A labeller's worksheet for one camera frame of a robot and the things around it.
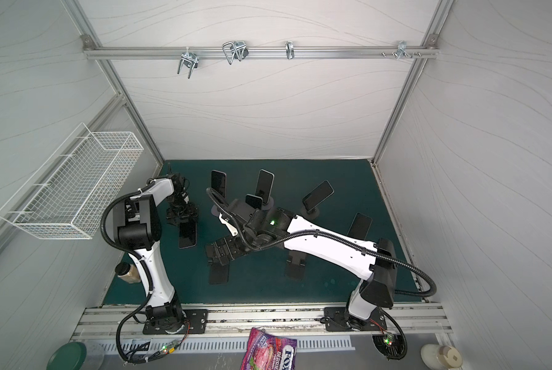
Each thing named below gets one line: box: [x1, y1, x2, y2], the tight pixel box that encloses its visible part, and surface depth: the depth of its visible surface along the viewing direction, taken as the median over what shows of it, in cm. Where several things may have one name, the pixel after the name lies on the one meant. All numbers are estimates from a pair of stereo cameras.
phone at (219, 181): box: [211, 169, 227, 198], surface depth 95 cm
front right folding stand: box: [284, 250, 307, 281], surface depth 82 cm
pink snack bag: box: [240, 327, 298, 370], surface depth 68 cm
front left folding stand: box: [207, 256, 230, 285], surface depth 85 cm
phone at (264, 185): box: [255, 168, 276, 206], surface depth 97 cm
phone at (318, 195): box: [302, 179, 335, 213], surface depth 95 cm
